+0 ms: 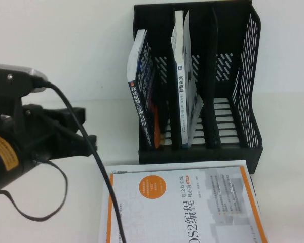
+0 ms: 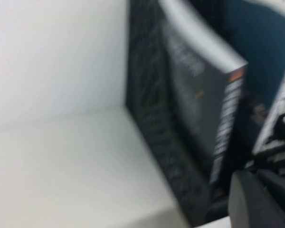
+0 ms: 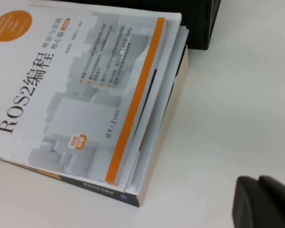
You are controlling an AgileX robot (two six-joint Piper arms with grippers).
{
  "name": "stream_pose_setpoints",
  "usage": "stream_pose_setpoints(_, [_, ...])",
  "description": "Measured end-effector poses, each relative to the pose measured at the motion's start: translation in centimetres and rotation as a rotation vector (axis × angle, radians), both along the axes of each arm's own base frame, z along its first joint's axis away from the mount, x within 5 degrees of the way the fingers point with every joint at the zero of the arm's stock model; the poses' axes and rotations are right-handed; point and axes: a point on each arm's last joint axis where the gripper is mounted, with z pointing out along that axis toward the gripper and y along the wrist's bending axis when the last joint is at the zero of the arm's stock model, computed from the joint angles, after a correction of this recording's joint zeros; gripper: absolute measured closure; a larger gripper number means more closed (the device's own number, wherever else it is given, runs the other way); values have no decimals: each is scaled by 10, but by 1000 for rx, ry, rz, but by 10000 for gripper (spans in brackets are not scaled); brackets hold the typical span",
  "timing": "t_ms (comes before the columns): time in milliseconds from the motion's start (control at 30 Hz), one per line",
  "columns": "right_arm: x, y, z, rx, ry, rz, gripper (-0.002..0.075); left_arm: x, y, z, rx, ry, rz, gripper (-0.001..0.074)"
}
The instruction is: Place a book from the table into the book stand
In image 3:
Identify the black plastic book stand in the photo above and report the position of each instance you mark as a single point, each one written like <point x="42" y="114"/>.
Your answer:
<point x="199" y="23"/>

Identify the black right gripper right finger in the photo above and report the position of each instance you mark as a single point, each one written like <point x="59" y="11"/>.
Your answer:
<point x="280" y="184"/>

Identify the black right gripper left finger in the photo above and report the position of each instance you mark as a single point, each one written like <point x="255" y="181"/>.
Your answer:
<point x="256" y="206"/>

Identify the white ROS2 book orange border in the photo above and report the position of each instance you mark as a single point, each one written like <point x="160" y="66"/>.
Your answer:
<point x="73" y="95"/>

